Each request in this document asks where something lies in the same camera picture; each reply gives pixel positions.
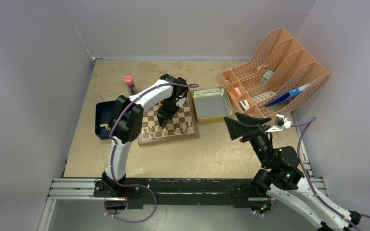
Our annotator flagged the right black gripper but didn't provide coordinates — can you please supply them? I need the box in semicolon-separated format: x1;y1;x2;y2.
222;113;273;168

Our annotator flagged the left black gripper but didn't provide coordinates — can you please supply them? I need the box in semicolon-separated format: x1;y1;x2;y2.
156;97;180;128

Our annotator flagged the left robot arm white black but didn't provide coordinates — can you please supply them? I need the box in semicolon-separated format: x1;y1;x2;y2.
102;74;190;197

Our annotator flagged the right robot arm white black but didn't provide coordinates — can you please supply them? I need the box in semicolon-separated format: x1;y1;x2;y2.
224;113;361;231

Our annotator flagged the wooden chess board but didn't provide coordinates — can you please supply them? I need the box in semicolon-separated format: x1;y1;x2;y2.
137;93;199;146

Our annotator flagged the white stapler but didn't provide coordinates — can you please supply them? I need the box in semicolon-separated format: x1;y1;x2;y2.
238;100;251;112

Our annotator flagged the pink eraser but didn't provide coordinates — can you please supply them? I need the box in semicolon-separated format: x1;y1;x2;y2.
234;87;243;98

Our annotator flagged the gold metal tin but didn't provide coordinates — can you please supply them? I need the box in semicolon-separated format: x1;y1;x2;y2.
192;86;234;125

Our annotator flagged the pink capped bottle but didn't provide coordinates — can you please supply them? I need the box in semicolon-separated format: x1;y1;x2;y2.
124;76;137;95

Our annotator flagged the white card pack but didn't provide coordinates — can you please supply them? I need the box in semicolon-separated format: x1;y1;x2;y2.
259;69;274;86

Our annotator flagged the dark blue tin lid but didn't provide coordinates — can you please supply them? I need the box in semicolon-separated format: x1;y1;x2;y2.
94;101;115;140

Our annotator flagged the orange plastic file organizer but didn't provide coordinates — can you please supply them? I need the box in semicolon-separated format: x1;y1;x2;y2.
219;27;329;118

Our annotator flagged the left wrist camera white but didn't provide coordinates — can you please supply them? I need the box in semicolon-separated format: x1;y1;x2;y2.
176;97;188;108

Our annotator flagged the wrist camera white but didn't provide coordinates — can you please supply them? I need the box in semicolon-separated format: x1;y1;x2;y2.
176;97;188;108
265;114;292;133

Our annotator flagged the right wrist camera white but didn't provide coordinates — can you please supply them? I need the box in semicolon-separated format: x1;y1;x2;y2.
265;114;292;133

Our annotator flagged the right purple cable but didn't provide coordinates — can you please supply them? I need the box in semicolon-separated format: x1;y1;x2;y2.
291;116;370;230

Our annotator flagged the purple cable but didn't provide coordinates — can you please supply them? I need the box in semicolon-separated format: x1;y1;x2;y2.
103;83;200;224
291;116;370;230

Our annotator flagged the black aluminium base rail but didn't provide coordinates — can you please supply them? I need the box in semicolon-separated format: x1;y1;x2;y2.
46;177;326;211

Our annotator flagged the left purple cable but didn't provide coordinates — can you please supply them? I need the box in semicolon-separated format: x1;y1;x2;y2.
103;83;200;224

